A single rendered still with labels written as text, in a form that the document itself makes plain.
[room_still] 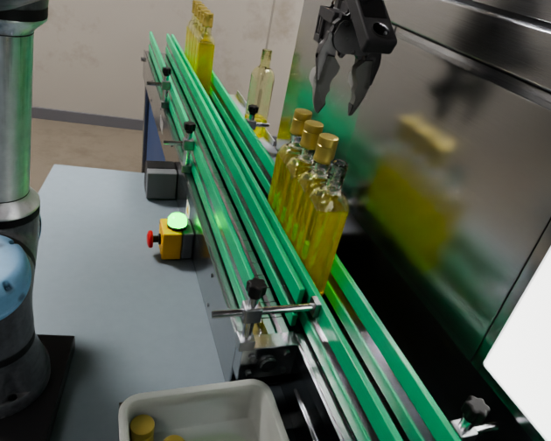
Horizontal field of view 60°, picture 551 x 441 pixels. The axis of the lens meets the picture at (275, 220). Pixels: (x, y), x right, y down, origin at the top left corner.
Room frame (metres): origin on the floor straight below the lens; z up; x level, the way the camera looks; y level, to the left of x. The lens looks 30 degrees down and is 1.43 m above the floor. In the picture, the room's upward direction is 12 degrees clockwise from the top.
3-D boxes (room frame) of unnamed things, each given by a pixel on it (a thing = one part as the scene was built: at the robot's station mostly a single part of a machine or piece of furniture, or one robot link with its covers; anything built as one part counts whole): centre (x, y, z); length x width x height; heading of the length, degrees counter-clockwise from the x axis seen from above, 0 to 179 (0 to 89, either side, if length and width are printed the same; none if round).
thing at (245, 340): (0.55, -0.02, 0.95); 0.17 x 0.03 x 0.12; 114
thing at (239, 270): (1.37, 0.36, 0.93); 1.75 x 0.01 x 0.08; 24
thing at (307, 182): (0.77, -0.06, 0.99); 0.06 x 0.06 x 0.21; 24
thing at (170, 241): (0.91, 0.22, 0.79); 0.07 x 0.07 x 0.07; 24
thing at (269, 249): (1.40, 0.29, 0.93); 1.75 x 0.01 x 0.08; 24
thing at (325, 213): (0.72, -0.08, 0.99); 0.06 x 0.06 x 0.21; 23
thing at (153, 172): (1.17, 0.34, 0.79); 0.08 x 0.08 x 0.08; 24
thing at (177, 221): (0.92, 0.22, 0.84); 0.04 x 0.04 x 0.03
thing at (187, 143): (1.08, 0.27, 0.94); 0.07 x 0.04 x 0.13; 114
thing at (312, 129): (0.82, -0.03, 1.14); 0.04 x 0.04 x 0.04
